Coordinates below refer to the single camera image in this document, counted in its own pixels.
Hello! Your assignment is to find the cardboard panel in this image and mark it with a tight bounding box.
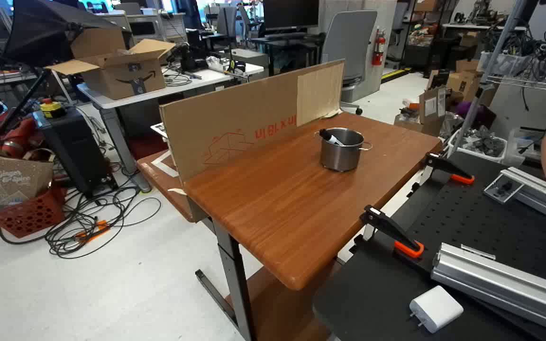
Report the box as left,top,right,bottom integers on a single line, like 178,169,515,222
159,59,346,184

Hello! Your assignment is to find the black marker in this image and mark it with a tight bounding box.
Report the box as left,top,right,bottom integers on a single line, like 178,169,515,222
319,129,345,146

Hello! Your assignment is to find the steel pot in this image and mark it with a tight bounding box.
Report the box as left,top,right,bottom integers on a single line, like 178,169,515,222
314,127,373,172

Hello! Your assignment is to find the white desk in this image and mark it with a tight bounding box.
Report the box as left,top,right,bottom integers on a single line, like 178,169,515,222
77,62,265,194

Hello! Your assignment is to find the black desk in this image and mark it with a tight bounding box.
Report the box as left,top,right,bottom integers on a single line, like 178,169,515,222
249,32,326,76

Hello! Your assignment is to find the grey office chair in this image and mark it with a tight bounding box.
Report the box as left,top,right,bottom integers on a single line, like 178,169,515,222
320,10,379,116

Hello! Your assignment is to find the black monitor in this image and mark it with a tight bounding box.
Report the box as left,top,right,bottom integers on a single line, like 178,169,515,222
263,0,320,32

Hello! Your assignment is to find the red fire extinguisher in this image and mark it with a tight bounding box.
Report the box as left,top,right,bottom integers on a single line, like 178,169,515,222
372,28,387,67

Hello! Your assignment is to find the cardboard box with label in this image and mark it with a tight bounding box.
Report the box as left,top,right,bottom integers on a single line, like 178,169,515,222
394,85,449,138

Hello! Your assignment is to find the open cardboard box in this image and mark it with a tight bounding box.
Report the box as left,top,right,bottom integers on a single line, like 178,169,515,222
45,27,177,101

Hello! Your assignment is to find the black computer tower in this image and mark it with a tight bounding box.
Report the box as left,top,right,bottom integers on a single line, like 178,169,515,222
33,107,113,197

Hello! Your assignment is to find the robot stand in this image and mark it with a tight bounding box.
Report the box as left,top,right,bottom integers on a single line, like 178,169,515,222
313,151,546,341

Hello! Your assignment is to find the white bin of grey parts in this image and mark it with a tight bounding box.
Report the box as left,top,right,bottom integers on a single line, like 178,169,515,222
447,126,509,164

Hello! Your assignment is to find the stack of cardboard boxes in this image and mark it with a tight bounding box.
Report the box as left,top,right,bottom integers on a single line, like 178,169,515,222
427,59,496,107

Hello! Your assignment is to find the white power adapter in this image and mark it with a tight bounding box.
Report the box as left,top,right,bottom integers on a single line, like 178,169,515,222
409,285,464,334

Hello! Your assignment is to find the yellow emergency stop button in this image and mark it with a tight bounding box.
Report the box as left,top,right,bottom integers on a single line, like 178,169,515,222
40,98,67,119

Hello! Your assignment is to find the red plastic basket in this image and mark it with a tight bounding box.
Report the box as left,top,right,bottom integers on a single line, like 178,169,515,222
0,182,67,239

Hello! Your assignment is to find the brown paper gift bag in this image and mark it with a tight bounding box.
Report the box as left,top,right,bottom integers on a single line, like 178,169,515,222
0,152,55,216

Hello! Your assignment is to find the black softbox light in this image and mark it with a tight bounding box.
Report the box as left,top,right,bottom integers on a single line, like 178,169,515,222
0,0,127,144

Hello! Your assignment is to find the black clamp orange handle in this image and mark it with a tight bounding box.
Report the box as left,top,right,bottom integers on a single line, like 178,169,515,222
359,205,425,259
424,153,475,185

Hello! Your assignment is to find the orange cable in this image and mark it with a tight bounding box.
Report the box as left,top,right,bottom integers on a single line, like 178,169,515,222
75,220,111,242

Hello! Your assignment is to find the tangle of black cables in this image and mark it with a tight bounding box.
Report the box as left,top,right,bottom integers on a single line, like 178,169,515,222
0,180,162,260

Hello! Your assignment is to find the aluminium rail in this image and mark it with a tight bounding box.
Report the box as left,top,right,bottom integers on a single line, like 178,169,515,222
430,242,546,338
483,167,546,232

